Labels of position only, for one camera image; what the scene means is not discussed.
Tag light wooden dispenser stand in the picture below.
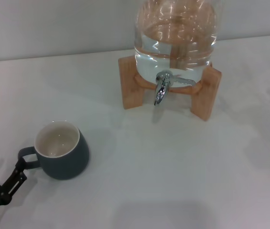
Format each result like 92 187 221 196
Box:
118 56 222 122

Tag clear glass water dispenser jar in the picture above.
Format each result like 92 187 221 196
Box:
134 0 222 87

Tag dark mug with white interior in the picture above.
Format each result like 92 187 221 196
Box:
17 120 90 181

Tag chrome dispenser faucet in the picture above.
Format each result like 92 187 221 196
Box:
153 69 197 106

